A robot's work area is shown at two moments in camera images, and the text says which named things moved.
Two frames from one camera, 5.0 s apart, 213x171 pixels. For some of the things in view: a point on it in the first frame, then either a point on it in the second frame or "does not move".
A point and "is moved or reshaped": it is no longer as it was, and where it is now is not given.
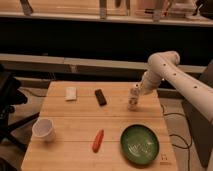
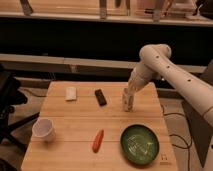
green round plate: [139, 144] does not move
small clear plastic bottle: [133, 98] is moved or reshaped
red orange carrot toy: [98, 141] does not move
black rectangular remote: [100, 97] does not move
